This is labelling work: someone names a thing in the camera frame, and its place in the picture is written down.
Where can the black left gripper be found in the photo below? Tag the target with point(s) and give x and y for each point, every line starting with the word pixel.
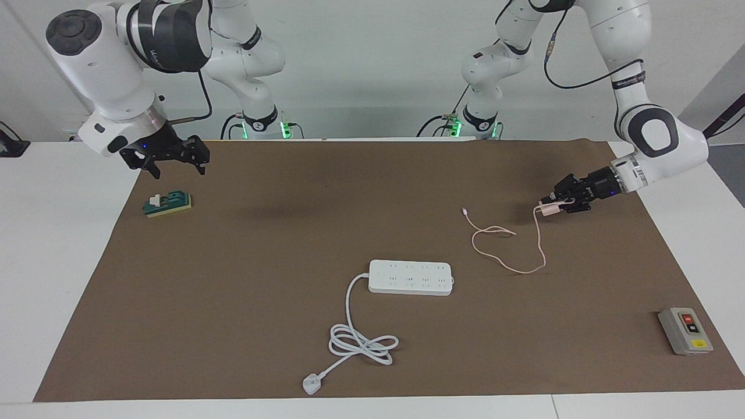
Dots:
pixel 585 189

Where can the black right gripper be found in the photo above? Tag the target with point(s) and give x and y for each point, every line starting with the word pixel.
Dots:
pixel 174 148

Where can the white power strip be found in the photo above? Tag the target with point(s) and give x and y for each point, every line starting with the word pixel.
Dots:
pixel 410 278

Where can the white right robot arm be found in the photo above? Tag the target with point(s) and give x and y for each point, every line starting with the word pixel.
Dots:
pixel 105 64

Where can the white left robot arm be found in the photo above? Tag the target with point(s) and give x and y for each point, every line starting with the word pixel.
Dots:
pixel 657 134

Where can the brown table mat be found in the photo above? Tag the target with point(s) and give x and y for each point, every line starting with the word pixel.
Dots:
pixel 233 320

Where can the green knife switch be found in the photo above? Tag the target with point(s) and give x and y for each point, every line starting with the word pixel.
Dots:
pixel 174 203

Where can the black clamp mount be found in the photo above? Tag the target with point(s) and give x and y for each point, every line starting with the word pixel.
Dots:
pixel 11 146

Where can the grey on-off switch box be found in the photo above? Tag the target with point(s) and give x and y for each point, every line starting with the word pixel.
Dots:
pixel 678 334

